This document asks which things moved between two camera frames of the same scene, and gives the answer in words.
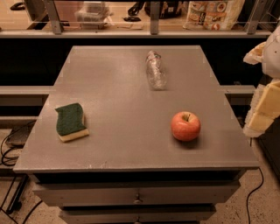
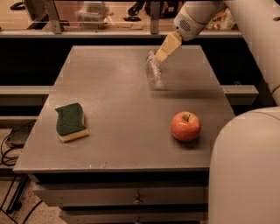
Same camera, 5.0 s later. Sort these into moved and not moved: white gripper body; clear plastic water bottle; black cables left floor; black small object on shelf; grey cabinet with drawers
Moved: white gripper body
Not moved: grey cabinet with drawers; black small object on shelf; black cables left floor; clear plastic water bottle
